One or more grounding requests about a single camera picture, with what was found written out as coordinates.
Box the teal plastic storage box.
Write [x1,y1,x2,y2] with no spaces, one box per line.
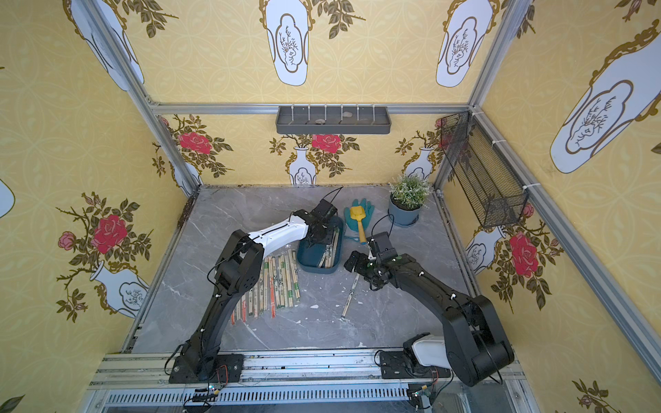
[296,216,345,275]

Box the chopsticks box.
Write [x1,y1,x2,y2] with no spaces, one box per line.
[282,253,294,308]

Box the chopsticks green label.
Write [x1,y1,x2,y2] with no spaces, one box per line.
[260,260,270,313]

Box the chopsticks green text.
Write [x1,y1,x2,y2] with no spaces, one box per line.
[251,279,261,318]

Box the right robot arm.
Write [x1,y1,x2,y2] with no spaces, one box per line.
[344,251,515,386]

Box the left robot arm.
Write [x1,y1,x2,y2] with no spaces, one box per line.
[169,201,337,384]

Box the chopstick pile in box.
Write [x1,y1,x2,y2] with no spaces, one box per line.
[318,228,339,268]

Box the yellow toy shovel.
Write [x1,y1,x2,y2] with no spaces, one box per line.
[349,206,367,244]

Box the green garden glove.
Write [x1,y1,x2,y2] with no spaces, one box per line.
[344,198,375,244]

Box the potted green plant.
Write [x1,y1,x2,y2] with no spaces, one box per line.
[388,175,431,227]

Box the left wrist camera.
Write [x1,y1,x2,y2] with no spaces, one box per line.
[311,199,337,222]

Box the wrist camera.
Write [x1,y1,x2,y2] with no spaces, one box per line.
[368,232,398,263]
[311,199,337,222]

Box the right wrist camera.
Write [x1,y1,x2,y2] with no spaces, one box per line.
[368,232,398,263]

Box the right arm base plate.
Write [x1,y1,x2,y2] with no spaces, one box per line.
[374,349,451,380]

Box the grey wall shelf tray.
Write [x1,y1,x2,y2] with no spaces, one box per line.
[275,104,392,135]

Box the black wire mesh basket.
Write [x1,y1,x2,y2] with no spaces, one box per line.
[440,112,528,228]

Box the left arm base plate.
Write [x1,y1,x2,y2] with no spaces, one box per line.
[169,354,244,385]

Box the aluminium front rail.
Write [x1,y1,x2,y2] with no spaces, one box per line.
[79,348,540,412]

